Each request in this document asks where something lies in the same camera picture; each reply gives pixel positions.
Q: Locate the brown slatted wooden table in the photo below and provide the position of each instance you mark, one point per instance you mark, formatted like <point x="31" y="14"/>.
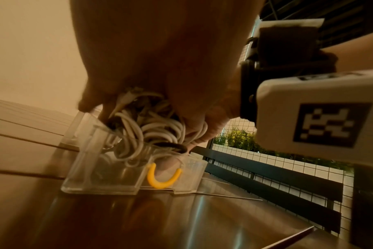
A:
<point x="112" y="218"/>

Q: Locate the person's right hand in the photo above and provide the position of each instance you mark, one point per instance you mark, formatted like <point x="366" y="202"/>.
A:
<point x="217" y="111"/>

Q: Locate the black marker wristband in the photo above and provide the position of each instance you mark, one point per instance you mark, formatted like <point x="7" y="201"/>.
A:
<point x="285" y="56"/>

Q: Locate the person's left hand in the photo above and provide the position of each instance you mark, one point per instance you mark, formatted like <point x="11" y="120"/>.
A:
<point x="162" y="48"/>

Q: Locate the black ceiling grid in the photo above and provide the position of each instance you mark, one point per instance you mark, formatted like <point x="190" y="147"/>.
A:
<point x="343" y="21"/>

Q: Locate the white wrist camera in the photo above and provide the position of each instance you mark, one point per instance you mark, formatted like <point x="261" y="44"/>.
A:
<point x="321" y="116"/>

